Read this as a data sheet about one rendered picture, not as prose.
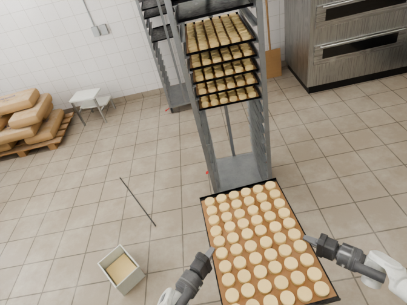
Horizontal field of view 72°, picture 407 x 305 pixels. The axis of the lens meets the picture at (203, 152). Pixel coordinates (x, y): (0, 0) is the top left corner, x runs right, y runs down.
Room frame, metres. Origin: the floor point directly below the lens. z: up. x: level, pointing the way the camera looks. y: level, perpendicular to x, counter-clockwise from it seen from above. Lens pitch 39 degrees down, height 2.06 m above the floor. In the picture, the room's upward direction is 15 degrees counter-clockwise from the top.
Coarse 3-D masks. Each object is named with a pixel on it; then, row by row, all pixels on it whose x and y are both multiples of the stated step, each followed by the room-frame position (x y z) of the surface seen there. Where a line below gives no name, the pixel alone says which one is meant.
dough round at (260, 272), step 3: (255, 267) 0.52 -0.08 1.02; (258, 267) 0.52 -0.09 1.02; (261, 267) 0.52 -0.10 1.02; (264, 267) 0.51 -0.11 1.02; (255, 270) 0.51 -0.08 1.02; (258, 270) 0.51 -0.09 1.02; (261, 270) 0.51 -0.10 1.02; (264, 270) 0.50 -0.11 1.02; (255, 273) 0.50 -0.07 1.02; (258, 273) 0.50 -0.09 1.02; (261, 273) 0.50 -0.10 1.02; (264, 273) 0.49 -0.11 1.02; (255, 276) 0.50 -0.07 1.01; (258, 276) 0.49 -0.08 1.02; (261, 276) 0.48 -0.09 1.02; (264, 276) 0.48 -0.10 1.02; (261, 279) 0.48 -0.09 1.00
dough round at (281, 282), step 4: (280, 276) 0.47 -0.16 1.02; (276, 280) 0.46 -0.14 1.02; (280, 280) 0.45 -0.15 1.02; (284, 280) 0.45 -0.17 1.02; (276, 284) 0.44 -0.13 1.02; (280, 284) 0.44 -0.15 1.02; (284, 284) 0.43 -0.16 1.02; (276, 288) 0.44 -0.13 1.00; (280, 288) 0.43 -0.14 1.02; (284, 288) 0.42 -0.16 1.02
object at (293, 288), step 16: (240, 192) 0.92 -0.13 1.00; (240, 208) 0.83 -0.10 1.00; (272, 208) 0.78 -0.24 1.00; (288, 208) 0.76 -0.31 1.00; (208, 224) 0.79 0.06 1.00; (224, 224) 0.76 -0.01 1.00; (240, 240) 0.66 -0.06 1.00; (256, 240) 0.64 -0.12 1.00; (272, 240) 0.63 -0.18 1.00; (288, 240) 0.61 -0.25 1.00; (304, 240) 0.59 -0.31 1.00; (288, 272) 0.48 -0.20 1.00; (304, 272) 0.47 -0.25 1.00; (224, 288) 0.48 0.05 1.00; (240, 288) 0.47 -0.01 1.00; (256, 288) 0.46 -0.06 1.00; (272, 288) 0.44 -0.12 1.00; (288, 288) 0.43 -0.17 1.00; (224, 304) 0.43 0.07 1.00; (240, 304) 0.41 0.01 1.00; (304, 304) 0.36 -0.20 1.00
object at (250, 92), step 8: (240, 88) 1.67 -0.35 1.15; (248, 88) 1.64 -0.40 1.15; (208, 96) 1.71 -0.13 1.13; (216, 96) 1.65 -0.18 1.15; (224, 96) 1.62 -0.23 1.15; (232, 96) 1.59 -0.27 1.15; (240, 96) 1.57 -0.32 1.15; (248, 96) 1.57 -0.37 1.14; (256, 96) 1.55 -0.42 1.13; (200, 104) 1.63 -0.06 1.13; (208, 104) 1.58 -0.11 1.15; (216, 104) 1.57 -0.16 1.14
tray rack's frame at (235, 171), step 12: (228, 120) 2.15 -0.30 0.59; (228, 132) 2.15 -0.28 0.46; (240, 156) 2.12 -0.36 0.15; (252, 156) 2.08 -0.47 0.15; (228, 168) 1.99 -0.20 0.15; (240, 168) 1.95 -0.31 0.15; (252, 168) 1.91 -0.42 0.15; (228, 180) 1.83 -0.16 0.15; (240, 180) 1.79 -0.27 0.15; (252, 180) 1.76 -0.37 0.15
